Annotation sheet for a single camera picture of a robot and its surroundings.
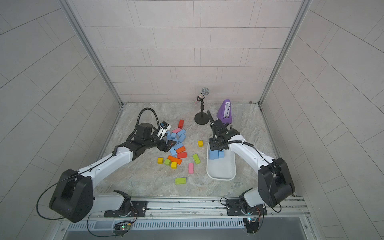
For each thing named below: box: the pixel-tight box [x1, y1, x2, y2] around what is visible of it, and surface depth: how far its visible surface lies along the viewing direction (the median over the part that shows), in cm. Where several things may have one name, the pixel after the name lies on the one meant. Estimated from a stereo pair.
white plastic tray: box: [206, 142, 237, 181], surface depth 88 cm
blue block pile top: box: [176, 129, 186, 137], surface depth 101 cm
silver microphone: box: [193, 87, 210, 104], surface depth 88 cm
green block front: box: [174, 177, 187, 185], surface depth 81 cm
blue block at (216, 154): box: [214, 149, 219, 160], surface depth 89 cm
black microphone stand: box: [194, 96, 209, 125], surface depth 108 cm
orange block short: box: [175, 146, 186, 154], surface depth 93 cm
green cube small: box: [163, 158, 171, 166], surface depth 86 cm
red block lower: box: [177, 152, 188, 159], surface depth 91 cm
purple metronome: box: [217, 99, 232, 124], surface depth 99 cm
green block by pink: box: [192, 153, 201, 165], surface depth 88 cm
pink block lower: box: [188, 162, 195, 174], surface depth 86 cm
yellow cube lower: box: [170, 161, 177, 170], surface depth 86 cm
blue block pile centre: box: [178, 134, 187, 143], surface depth 98 cm
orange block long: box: [167, 155, 182, 165], surface depth 88 cm
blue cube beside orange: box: [170, 149, 177, 158], surface depth 90 cm
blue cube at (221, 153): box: [218, 149, 225, 158], surface depth 90 cm
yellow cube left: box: [157, 157, 164, 165], surface depth 87 cm
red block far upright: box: [178, 119, 185, 129], surface depth 105 cm
